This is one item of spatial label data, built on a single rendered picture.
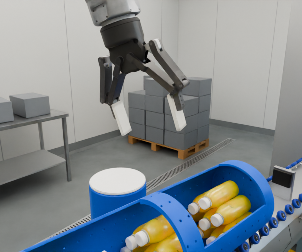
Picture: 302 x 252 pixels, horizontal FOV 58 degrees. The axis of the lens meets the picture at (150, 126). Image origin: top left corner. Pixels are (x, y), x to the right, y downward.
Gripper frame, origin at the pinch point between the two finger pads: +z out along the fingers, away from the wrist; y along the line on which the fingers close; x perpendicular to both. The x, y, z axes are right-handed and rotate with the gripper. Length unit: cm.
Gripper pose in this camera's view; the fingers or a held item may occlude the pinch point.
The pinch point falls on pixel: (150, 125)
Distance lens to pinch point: 54.4
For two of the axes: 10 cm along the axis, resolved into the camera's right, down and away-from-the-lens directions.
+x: 5.2, -3.8, 7.7
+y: 8.0, -0.8, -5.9
